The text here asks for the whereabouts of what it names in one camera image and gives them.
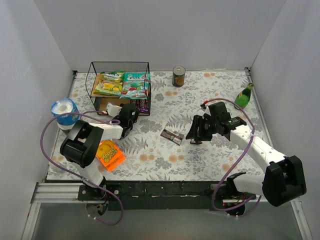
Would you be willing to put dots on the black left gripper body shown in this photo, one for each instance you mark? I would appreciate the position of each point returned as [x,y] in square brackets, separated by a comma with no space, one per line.
[133,116]

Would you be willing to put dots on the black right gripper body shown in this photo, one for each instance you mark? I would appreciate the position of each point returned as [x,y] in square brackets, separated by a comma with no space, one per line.
[200,127]

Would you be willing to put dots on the brown M&M candy bag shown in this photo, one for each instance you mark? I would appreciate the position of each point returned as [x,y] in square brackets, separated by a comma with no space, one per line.
[135,102]

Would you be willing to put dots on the purple M&M candy bag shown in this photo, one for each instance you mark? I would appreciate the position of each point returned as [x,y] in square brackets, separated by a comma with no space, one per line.
[144,108]

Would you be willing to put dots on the teal red candy bag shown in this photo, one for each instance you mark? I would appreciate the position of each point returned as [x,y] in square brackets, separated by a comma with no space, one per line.
[135,86]

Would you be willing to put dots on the green yellow candy bag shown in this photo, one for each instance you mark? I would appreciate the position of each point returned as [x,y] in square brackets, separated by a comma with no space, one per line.
[109,83]

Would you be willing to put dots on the brown candy bag barcode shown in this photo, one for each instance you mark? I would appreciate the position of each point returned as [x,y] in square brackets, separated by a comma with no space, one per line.
[195,142]

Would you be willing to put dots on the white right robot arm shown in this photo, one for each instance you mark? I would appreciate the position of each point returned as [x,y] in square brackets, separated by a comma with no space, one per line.
[283,176]

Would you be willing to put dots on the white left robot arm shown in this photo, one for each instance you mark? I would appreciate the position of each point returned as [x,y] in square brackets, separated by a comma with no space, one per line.
[82,143]

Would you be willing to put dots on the green glass bottle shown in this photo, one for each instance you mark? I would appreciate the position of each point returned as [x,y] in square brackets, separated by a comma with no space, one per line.
[244,96]

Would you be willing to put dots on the orange Scrub Daddy box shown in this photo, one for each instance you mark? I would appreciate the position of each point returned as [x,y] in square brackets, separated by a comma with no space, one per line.
[109,155]

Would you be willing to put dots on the brown tin can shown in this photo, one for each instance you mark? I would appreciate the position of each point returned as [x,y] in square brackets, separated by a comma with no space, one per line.
[178,76]

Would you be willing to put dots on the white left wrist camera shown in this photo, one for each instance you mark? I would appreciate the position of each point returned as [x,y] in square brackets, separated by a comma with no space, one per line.
[112,110]

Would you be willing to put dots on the black wire wooden shelf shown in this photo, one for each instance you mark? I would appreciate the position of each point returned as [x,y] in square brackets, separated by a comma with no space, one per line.
[100,101]

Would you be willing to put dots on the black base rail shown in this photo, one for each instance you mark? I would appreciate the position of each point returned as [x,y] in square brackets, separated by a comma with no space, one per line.
[151,195]

